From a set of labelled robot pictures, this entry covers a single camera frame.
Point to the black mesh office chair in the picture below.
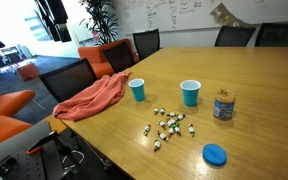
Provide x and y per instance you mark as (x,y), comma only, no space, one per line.
(234,35)
(280,34)
(69,80)
(146,43)
(119,57)

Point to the blue plastic cup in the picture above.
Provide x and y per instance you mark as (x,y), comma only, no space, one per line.
(190,93)
(137,90)

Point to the white wall whiteboard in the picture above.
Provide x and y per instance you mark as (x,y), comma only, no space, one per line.
(190,15)

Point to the orange ottoman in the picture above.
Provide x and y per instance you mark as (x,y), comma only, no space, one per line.
(28,71)

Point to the brown cardboard piece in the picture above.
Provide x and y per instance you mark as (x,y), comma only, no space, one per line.
(224,16)

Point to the green potted plant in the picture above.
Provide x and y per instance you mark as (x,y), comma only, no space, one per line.
(101,20)

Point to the white green candy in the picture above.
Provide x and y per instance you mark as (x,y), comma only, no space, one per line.
(156,110)
(170,122)
(156,144)
(180,117)
(171,114)
(161,124)
(177,130)
(163,136)
(171,131)
(162,111)
(147,129)
(191,129)

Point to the robot mounting stand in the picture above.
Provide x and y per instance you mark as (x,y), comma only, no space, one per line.
(17,156)

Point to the open peanut butter jar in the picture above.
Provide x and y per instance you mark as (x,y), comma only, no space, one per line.
(224,106)

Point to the orange cloth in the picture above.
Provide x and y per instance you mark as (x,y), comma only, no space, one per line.
(94,96)

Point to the orange armchair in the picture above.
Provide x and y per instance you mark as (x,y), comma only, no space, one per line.
(4,113)

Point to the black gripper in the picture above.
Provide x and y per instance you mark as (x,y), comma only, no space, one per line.
(57,11)

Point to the blue round jar lid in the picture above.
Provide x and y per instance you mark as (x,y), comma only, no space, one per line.
(214,155)

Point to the orange sofa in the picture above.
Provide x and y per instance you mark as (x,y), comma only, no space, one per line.
(95,61)

